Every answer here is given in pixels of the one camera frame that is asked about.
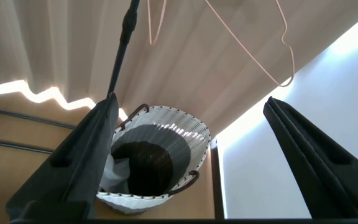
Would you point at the pale grey garment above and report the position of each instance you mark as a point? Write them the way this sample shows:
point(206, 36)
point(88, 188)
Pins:
point(117, 174)

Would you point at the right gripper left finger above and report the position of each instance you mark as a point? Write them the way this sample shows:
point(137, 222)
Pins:
point(73, 174)

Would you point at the black clothes rack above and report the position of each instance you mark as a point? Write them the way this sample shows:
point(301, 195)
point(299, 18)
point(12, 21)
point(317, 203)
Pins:
point(126, 31)

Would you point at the white laundry basket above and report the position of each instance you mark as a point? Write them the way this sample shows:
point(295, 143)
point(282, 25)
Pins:
point(182, 137)

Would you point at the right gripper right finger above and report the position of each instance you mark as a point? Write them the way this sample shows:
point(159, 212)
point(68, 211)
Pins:
point(328, 174)

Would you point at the beige curtain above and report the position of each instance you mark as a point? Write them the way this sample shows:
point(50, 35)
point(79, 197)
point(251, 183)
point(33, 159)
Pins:
point(57, 40)

